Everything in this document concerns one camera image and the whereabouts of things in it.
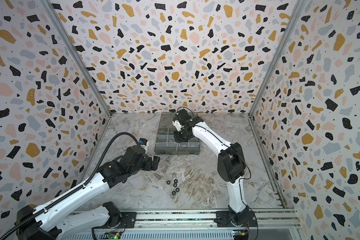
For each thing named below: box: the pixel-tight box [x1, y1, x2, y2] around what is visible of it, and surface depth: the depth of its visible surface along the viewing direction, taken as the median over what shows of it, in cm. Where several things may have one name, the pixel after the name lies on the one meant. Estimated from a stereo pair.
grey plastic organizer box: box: [154, 112, 200, 155], surface depth 102 cm
